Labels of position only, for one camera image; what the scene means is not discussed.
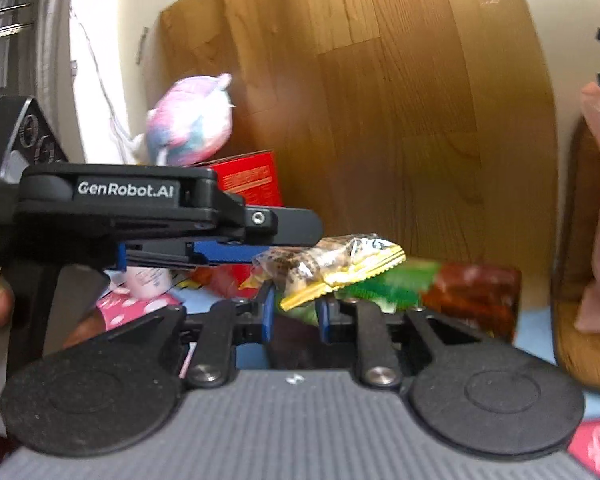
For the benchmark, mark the brown seat cushion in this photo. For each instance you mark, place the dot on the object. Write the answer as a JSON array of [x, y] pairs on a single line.
[[575, 355]]

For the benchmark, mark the small bright green snack packet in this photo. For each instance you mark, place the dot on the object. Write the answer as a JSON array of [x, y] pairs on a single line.
[[400, 280]]

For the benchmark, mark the cartoon printed bed sheet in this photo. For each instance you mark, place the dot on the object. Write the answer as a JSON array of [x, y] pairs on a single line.
[[130, 310]]

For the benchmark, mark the red gift box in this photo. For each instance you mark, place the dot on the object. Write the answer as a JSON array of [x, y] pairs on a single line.
[[250, 175]]

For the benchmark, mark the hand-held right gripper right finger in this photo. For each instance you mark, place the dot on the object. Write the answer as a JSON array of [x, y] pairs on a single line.
[[324, 325]]

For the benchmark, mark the black cardboard box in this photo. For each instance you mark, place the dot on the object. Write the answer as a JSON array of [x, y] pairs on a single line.
[[480, 300]]

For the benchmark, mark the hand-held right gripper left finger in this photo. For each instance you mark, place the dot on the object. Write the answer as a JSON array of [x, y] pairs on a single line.
[[267, 317]]

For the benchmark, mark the white enamel mug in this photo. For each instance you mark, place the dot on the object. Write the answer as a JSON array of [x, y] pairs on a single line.
[[147, 280]]

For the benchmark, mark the wooden board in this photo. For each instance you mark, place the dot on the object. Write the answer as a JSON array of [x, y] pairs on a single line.
[[380, 110]]

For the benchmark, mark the clear yellow-edged candy packet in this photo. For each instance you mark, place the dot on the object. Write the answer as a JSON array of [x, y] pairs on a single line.
[[330, 262]]

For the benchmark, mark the grey barred window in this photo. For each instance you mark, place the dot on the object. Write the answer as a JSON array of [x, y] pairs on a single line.
[[10, 20]]

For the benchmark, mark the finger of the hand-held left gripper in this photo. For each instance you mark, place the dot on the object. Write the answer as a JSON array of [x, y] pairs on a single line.
[[220, 253], [290, 225]]

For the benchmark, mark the pink blue plush toy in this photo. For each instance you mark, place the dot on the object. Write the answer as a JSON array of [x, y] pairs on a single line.
[[190, 120]]

